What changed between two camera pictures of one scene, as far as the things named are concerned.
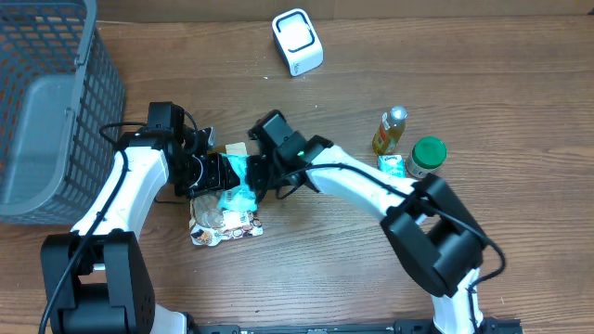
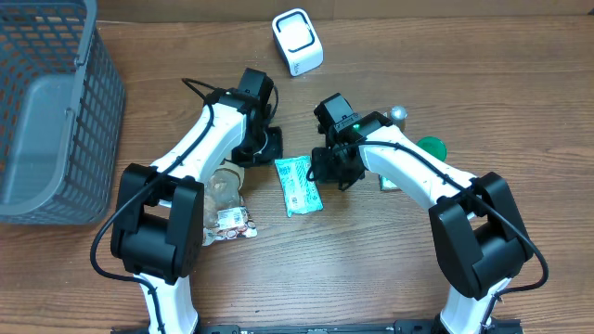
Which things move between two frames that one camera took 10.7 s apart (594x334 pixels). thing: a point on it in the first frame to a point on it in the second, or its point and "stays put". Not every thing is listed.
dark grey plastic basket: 60,83 stays put
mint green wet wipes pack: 240,198 to 301,194
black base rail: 486,326 stays put
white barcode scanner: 296,41 stays put
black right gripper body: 256,172 to 328,166
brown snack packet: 209,224 stays put
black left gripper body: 201,175 to 261,150
